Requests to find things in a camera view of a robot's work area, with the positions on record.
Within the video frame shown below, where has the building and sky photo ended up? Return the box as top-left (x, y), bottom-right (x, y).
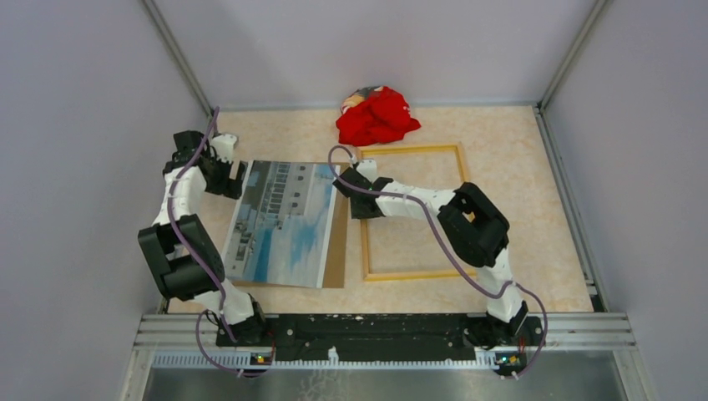
top-left (220, 160), bottom-right (341, 289)

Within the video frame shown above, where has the yellow wooden photo frame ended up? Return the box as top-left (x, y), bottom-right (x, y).
top-left (357, 142), bottom-right (470, 282)

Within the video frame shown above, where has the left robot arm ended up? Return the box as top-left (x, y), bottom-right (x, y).
top-left (138, 130), bottom-right (268, 347)

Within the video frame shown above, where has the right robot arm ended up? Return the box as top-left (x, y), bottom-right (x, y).
top-left (333, 164), bottom-right (528, 344)

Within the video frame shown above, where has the brown backing board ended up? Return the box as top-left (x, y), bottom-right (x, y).
top-left (232, 161), bottom-right (351, 289)

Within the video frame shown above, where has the red crumpled cloth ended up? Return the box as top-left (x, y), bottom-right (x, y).
top-left (336, 85), bottom-right (422, 147)

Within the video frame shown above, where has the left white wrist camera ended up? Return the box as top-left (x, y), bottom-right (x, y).
top-left (210, 134), bottom-right (238, 164)

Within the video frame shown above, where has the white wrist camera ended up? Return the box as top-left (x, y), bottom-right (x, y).
top-left (210, 134), bottom-right (238, 164)
top-left (353, 159), bottom-right (379, 183)

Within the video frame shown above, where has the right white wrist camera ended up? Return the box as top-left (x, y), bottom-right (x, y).
top-left (353, 159), bottom-right (379, 183)

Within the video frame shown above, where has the aluminium front rail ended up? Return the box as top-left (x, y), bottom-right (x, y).
top-left (120, 312), bottom-right (657, 400)

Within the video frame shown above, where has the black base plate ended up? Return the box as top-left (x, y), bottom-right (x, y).
top-left (215, 313), bottom-right (544, 363)

